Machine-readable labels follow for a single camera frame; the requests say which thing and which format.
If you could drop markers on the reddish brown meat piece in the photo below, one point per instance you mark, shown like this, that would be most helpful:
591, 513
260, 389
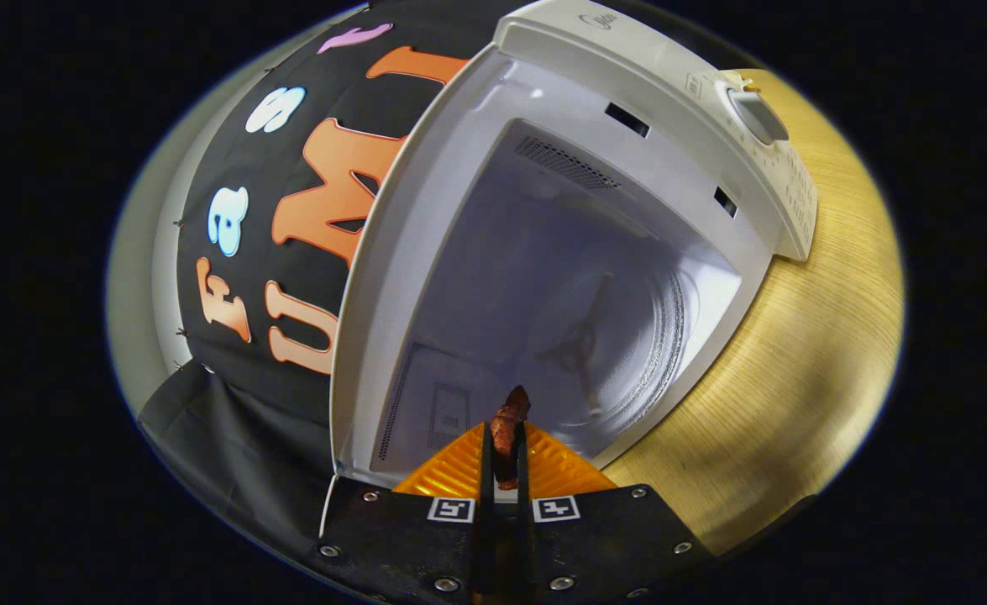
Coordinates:
510, 428

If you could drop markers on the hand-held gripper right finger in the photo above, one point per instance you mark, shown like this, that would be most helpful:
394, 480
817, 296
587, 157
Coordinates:
522, 470

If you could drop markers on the white microwave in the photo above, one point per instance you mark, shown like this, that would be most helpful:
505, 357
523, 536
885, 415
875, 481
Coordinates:
627, 76

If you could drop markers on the glass microwave turntable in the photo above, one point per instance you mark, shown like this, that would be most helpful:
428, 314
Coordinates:
636, 370

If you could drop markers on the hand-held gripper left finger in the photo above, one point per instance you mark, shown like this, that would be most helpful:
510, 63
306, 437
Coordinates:
487, 470

